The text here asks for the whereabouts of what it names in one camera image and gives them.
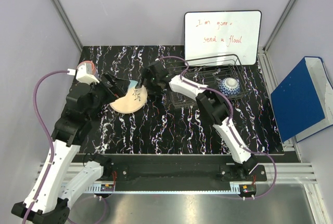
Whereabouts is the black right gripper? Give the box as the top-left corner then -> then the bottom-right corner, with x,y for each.
135,68 -> 161,96

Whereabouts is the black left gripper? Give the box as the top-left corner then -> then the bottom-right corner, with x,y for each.
86,71 -> 130,120

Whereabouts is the pink plastic cup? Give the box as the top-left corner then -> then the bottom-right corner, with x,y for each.
77,61 -> 96,75

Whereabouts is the beige and blue plate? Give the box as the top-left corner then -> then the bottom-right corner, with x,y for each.
109,80 -> 148,114

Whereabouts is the purple plastic cup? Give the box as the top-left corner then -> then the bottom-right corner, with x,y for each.
93,69 -> 99,80

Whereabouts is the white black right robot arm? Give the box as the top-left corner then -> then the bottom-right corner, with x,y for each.
139,60 -> 258,181

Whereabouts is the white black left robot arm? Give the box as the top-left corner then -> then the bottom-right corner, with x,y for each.
11,72 -> 131,223

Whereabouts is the blue white patterned bowl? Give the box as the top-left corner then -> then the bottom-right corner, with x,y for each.
219,77 -> 240,96

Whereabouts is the white whiteboard with red writing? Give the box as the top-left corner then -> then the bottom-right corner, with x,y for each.
184,10 -> 262,65

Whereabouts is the blue binder folder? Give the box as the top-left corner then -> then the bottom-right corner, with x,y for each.
271,56 -> 332,142

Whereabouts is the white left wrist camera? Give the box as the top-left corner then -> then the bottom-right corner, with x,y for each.
67,68 -> 99,85

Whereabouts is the grey wire dish rack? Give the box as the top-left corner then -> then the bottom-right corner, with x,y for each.
162,54 -> 250,101

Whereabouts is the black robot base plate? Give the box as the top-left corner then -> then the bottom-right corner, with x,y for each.
106,154 -> 267,193

